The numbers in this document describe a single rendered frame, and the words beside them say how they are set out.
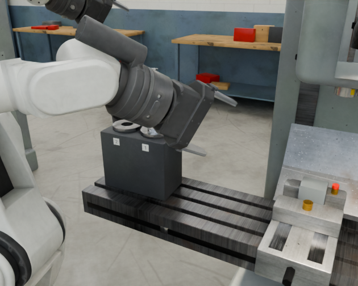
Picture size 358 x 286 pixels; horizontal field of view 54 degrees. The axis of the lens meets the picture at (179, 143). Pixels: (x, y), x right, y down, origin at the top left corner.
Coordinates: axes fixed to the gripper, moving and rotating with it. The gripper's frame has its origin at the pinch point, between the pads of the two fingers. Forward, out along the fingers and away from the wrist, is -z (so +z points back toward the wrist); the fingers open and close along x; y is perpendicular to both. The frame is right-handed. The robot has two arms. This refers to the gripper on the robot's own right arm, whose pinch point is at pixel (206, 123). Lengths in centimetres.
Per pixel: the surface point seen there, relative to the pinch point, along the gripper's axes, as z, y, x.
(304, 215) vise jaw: -34.1, -5.3, -9.9
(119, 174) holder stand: -12, 40, -34
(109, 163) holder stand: -9, 43, -33
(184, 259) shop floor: -104, 81, -99
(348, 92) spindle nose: -26.9, -1.2, 17.8
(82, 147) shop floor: -91, 272, -131
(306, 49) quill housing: -13.8, 2.4, 20.3
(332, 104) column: -60, 25, 16
